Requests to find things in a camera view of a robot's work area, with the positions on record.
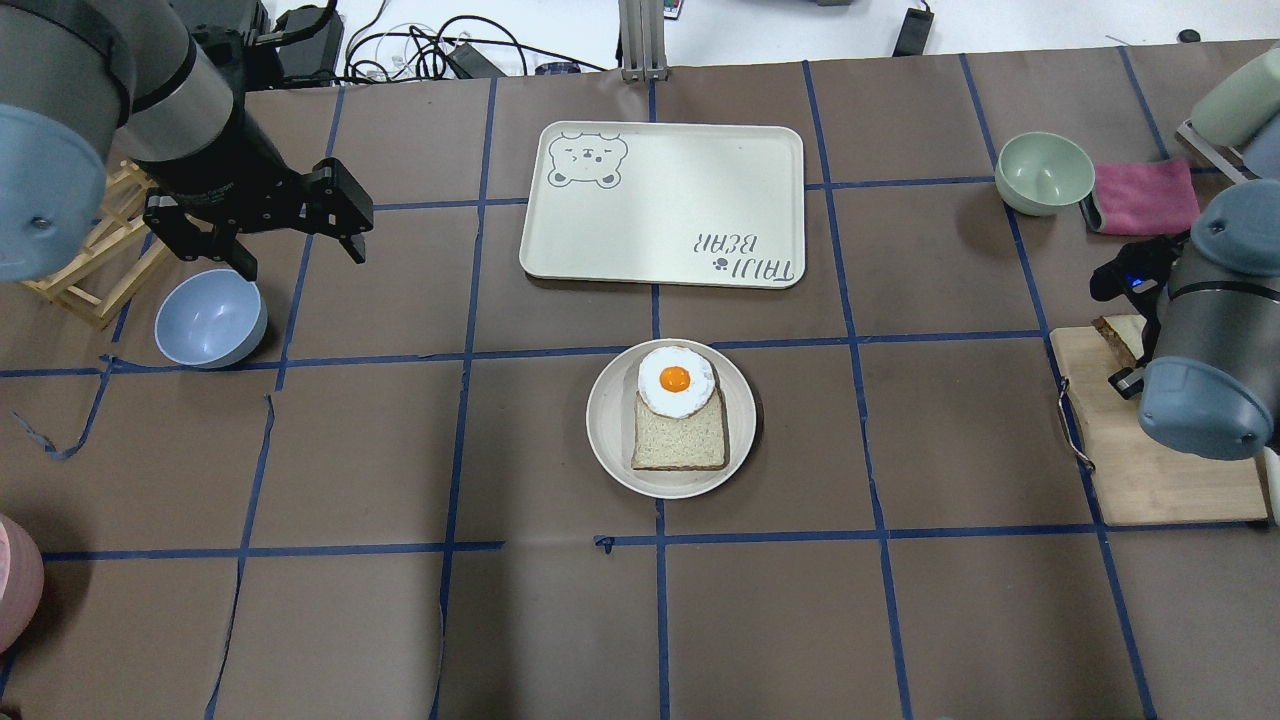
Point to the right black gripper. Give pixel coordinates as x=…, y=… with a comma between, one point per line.
x=1126, y=381

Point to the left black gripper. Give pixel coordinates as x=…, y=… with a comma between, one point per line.
x=232, y=163

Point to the cream round plate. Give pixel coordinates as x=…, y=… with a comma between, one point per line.
x=610, y=423

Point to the bread slice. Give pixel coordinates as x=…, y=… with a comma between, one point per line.
x=699, y=442
x=1124, y=337

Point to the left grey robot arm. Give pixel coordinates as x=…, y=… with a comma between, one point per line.
x=84, y=78

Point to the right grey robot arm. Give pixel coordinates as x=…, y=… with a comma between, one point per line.
x=1207, y=379

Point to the pink folded cloth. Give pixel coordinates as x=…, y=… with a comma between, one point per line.
x=1141, y=199

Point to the blue bowl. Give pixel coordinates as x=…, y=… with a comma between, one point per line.
x=213, y=319

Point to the green bowl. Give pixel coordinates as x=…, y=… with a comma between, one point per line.
x=1040, y=174

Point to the wooden cup rack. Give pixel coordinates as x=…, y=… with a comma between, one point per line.
x=112, y=266

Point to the green cup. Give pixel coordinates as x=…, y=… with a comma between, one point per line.
x=1236, y=109

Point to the wooden cutting board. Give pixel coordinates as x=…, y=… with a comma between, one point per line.
x=1136, y=480

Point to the black power adapter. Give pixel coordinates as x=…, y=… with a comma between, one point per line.
x=466, y=62

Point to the cream bear serving tray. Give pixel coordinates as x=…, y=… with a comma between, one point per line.
x=666, y=203

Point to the fried egg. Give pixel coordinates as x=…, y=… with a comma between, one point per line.
x=676, y=382

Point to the pink bowl with ice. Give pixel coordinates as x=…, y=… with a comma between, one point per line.
x=22, y=581

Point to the aluminium frame post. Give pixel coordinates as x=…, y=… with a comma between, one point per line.
x=643, y=41

